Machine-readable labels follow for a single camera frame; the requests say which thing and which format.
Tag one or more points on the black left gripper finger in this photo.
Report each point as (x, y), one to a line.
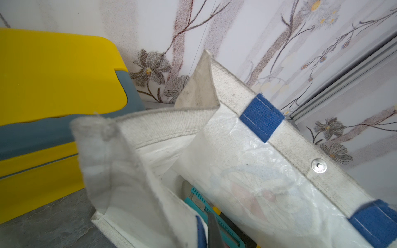
(214, 234)

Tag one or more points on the teal art knife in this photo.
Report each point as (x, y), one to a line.
(196, 201)

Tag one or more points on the black yellow art knife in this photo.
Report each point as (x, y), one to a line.
(217, 210)

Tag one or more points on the white tote pouch blue handles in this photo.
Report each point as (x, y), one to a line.
(241, 154)

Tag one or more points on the yellow storage box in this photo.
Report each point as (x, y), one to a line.
(48, 80)

